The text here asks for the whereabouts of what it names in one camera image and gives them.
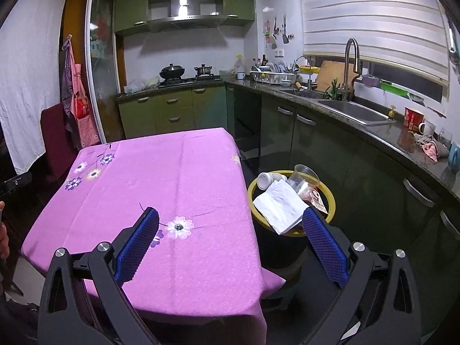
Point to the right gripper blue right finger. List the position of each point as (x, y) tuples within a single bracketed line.
[(327, 249)]

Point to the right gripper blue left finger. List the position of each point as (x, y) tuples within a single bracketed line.
[(132, 243)]

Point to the white paper napkin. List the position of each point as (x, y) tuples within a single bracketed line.
[(281, 206)]

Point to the clear plastic cup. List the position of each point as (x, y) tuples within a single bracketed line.
[(304, 181)]

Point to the white pill bottle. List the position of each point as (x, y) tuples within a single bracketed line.
[(265, 179)]

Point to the red white milk carton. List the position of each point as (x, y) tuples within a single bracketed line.
[(314, 198)]

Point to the steel kitchen faucet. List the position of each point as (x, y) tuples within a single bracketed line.
[(352, 68)]

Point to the person left hand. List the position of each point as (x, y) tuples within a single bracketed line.
[(4, 242)]

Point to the dark red chair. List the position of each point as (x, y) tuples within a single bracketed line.
[(59, 150)]

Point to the pink floral tablecloth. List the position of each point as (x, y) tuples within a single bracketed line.
[(195, 259)]

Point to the green lower cabinets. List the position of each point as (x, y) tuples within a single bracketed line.
[(388, 193)]

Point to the black bin yellow rim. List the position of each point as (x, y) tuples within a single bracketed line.
[(277, 251)]

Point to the red checkered apron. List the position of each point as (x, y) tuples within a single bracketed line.
[(77, 107)]

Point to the white hanging sheet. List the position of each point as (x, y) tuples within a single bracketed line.
[(29, 76)]

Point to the stainless steel sink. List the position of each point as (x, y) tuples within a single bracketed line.
[(356, 112)]

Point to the red cup on counter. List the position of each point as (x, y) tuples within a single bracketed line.
[(412, 119)]

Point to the black wok with lid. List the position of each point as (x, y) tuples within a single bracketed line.
[(172, 72)]

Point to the wooden cutting board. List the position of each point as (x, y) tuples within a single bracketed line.
[(329, 71)]

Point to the small steel pot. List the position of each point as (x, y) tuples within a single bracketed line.
[(203, 70)]

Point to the white dish rack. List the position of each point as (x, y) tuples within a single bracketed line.
[(265, 74)]

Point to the white enamel mug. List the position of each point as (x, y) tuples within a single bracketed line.
[(240, 75)]

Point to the cooking oil bottle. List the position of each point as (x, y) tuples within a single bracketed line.
[(239, 65)]

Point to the steel range hood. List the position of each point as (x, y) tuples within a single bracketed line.
[(166, 15)]

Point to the white window blind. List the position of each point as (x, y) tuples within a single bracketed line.
[(408, 34)]

